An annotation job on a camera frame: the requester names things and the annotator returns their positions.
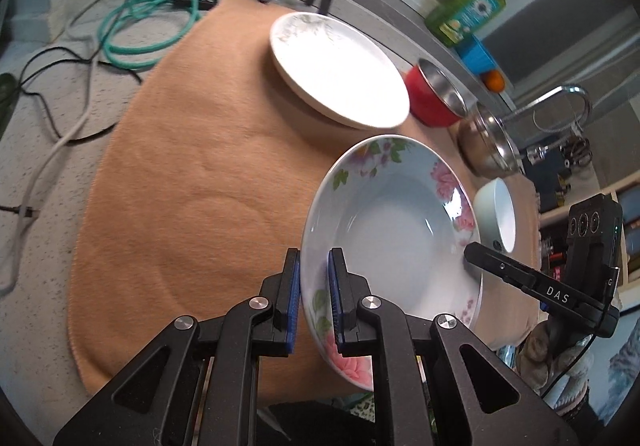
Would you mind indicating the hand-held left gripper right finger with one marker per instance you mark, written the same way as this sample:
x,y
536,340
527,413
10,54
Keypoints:
x,y
337,306

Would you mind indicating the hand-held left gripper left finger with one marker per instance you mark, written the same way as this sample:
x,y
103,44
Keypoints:
x,y
293,311

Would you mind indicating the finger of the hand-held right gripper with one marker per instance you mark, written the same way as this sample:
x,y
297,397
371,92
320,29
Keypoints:
x,y
495,266

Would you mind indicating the floral rimmed white plate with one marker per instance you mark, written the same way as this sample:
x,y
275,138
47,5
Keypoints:
x,y
395,226

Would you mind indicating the red bowl with steel interior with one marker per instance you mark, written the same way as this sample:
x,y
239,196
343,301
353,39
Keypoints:
x,y
425,100

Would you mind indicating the white plate with grey print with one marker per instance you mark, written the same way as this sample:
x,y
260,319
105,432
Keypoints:
x,y
335,70

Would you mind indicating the person's right hand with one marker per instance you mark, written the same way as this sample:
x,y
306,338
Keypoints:
x,y
537,356

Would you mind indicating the pale blue ceramic bowl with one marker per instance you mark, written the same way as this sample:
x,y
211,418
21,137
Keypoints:
x,y
500,211

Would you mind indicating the stainless steel bowl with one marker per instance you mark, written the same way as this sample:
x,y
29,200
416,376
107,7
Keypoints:
x,y
475,145

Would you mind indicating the chrome sink faucet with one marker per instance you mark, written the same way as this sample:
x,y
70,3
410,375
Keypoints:
x,y
575,89

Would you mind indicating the orange cloth mat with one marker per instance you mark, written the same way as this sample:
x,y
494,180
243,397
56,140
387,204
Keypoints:
x,y
200,175

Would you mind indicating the orange fruit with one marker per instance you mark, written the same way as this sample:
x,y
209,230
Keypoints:
x,y
495,81

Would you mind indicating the blue plastic container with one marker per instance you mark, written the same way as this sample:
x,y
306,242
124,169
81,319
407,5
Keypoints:
x,y
475,56

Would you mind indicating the green dish soap bottle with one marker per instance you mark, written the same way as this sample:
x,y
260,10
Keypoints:
x,y
465,15

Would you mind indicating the dark green object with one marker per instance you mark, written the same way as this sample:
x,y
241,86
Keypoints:
x,y
7,100

